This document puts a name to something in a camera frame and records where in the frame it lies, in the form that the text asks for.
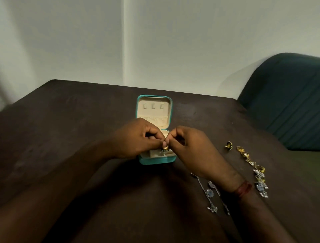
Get person's left hand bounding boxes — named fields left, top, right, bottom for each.
left=108, top=118, right=168, bottom=159

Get person's right hand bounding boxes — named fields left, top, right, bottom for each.
left=166, top=126, right=245, bottom=193

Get person's right forearm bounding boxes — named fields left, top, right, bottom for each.
left=229, top=185, right=299, bottom=243

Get person's left forearm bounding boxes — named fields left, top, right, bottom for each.
left=0, top=139, right=114, bottom=243

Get teal open jewelry box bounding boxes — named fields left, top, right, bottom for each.
left=135, top=95, right=177, bottom=166

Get large silver flower earring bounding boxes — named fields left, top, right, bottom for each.
left=255, top=181, right=269, bottom=199

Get dark green upholstered chair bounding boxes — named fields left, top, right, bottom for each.
left=237, top=53, right=320, bottom=176

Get silver chain with flower pendant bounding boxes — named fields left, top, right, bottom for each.
left=190, top=173, right=218, bottom=214

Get red thread wrist bracelet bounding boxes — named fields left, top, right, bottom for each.
left=234, top=180, right=253, bottom=199

